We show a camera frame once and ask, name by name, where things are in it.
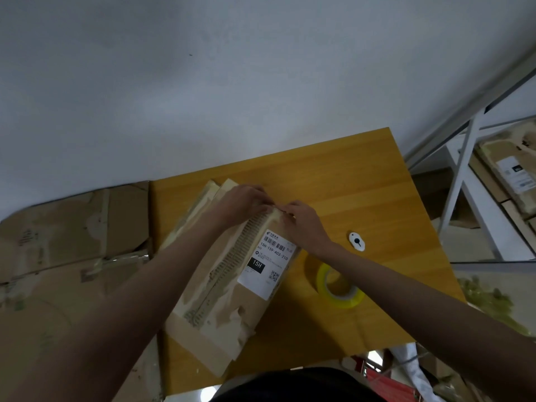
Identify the person's left hand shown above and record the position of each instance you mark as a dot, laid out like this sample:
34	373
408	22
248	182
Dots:
239	203

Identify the person's right hand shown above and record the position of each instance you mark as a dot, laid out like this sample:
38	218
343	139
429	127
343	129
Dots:
304	228

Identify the person's right fingers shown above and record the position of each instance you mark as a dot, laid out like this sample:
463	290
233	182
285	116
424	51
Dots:
289	215

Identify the person's left fingers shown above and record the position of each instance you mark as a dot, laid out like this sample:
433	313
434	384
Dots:
261	199

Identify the taped cardboard parcel box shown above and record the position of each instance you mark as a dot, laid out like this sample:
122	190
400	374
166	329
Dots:
226	284

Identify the person's left forearm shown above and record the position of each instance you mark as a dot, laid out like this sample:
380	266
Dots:
121	307

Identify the person's right forearm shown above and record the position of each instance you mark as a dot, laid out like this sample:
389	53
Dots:
423	313

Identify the white shipping label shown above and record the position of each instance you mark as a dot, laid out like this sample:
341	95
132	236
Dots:
268	263

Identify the small white oval cutter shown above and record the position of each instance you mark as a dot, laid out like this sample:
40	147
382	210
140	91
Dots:
356	241

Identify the yellow tape roll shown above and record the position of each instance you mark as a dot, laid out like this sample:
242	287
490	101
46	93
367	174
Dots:
337	286

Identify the person's dark clothing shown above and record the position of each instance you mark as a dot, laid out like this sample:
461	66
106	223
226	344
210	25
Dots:
301	387

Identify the white metal shelf rack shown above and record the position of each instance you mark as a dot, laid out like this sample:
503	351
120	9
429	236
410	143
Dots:
473	171

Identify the red object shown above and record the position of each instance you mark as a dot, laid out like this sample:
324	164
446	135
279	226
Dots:
387	387

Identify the large worn cardboard box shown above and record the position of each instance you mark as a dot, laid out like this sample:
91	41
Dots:
63	288

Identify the cardboard box with label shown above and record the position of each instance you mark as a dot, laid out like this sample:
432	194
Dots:
509	167

